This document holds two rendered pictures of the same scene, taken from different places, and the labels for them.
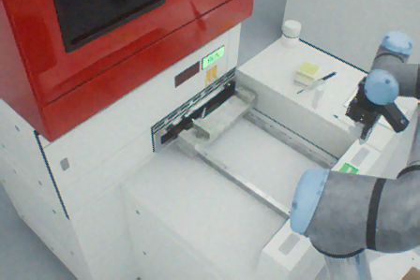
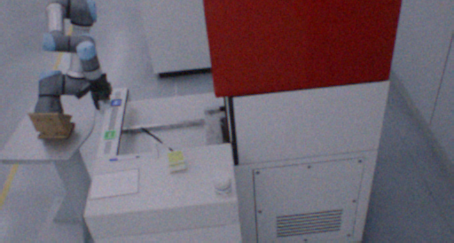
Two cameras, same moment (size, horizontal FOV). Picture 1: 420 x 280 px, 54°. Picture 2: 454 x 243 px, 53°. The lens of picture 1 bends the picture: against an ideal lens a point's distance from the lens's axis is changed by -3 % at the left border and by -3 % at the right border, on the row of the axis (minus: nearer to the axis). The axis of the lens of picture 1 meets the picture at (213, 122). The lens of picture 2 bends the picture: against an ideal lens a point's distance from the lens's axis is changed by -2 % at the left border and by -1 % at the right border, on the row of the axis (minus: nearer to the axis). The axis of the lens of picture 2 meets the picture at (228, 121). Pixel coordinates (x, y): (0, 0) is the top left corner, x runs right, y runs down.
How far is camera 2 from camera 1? 276 cm
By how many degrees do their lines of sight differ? 88
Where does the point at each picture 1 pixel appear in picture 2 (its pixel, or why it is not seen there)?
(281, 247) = (120, 93)
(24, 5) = not seen: outside the picture
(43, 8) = not seen: outside the picture
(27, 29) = not seen: outside the picture
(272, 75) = (203, 155)
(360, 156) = (107, 148)
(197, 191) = (188, 112)
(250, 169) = (174, 136)
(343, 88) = (147, 183)
